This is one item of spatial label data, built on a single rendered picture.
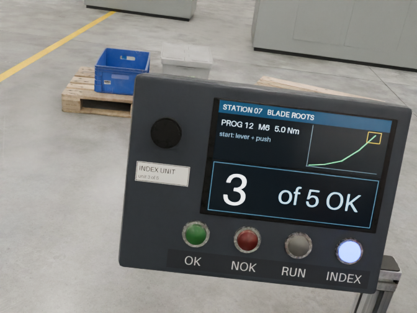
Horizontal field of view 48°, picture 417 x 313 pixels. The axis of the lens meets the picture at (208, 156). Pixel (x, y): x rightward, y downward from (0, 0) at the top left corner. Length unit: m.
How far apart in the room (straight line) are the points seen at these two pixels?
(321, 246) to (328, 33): 6.16
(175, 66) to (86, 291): 2.12
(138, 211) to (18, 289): 1.66
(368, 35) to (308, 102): 6.27
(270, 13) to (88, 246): 4.77
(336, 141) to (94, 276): 1.76
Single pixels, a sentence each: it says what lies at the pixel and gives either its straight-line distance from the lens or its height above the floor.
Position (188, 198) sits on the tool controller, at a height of 1.15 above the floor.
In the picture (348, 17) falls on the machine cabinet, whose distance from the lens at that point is 6.60.
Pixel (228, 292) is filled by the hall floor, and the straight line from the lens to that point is 2.08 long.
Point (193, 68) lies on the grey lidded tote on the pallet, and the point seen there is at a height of 0.41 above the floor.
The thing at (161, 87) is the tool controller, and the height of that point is 1.25.
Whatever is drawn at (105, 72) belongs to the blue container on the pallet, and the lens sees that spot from 3.73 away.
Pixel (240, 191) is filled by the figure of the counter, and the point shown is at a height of 1.16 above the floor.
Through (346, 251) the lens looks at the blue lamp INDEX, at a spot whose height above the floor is 1.12.
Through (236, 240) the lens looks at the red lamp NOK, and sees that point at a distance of 0.46.
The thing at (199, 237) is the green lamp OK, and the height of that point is 1.12.
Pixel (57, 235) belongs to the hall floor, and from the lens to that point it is 2.36.
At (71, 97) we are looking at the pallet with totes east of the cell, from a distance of 3.73.
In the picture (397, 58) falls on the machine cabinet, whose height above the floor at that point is 0.16.
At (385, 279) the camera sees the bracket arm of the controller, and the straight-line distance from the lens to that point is 0.60.
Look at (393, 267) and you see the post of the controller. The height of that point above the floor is 1.06.
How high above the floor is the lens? 1.38
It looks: 26 degrees down
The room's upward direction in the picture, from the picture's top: 8 degrees clockwise
